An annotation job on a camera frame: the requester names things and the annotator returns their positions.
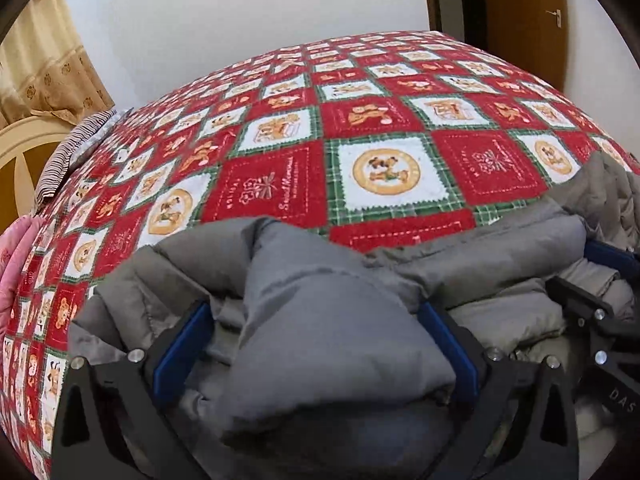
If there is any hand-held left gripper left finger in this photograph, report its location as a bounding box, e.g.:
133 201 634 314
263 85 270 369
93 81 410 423
50 300 216 480

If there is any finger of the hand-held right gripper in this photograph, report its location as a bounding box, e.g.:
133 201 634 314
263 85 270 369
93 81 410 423
546 276 640 342
582 240 640 281

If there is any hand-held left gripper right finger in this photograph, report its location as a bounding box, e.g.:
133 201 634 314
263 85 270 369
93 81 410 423
417 302 581 480

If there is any grey puffer jacket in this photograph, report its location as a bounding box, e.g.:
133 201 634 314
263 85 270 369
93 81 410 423
67 152 640 480

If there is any pink folded quilt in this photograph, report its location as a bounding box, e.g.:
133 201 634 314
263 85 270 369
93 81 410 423
0 215 46 311

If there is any red printed bed cover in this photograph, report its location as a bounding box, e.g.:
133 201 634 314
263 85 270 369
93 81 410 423
0 30 640 476

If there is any striped pillow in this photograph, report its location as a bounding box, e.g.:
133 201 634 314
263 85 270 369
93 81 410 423
32 108 128 206

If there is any cream and brown headboard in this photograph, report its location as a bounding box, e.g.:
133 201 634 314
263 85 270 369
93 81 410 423
0 115 83 233

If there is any brown wooden door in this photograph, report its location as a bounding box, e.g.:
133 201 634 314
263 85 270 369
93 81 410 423
477 0 571 91

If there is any beige patterned curtain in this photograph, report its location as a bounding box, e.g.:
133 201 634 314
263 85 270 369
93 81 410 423
0 0 116 131

